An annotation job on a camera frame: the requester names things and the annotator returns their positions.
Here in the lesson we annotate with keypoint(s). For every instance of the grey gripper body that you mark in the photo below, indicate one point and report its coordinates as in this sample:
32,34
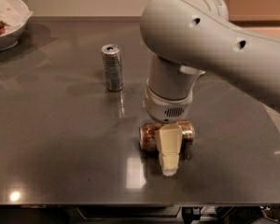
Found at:
164,107

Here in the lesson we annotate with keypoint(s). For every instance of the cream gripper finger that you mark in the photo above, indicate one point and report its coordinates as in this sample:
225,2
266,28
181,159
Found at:
168,141

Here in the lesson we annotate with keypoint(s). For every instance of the orange soda can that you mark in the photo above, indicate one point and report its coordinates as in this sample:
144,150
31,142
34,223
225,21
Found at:
148,135

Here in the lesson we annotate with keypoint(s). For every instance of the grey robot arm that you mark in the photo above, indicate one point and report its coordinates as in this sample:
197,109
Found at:
189,38

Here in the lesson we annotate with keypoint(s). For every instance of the tall silver slim can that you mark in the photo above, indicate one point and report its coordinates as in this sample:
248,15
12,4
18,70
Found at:
113,67

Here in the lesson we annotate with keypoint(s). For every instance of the white bowl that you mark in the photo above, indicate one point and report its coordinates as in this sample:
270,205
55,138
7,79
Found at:
11,36

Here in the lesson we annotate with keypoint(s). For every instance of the white napkin in bowl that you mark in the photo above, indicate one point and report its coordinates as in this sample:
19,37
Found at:
14,12

